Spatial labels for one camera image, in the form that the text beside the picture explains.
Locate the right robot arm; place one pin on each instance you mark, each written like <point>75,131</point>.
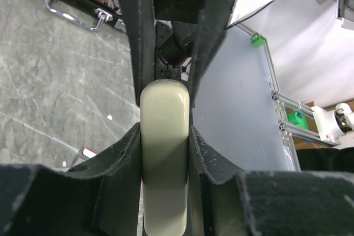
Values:
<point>163,33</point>

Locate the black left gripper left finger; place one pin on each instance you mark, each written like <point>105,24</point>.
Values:
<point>99,196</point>

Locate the beige green stapler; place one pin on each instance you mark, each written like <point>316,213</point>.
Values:
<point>164,132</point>

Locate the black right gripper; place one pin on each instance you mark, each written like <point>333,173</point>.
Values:
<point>169,30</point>

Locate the red white staple box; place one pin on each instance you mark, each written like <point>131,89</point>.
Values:
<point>83,155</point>

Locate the green printed block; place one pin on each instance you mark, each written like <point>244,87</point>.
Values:
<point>258,40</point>

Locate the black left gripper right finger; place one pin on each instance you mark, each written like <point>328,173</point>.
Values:
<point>223,199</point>

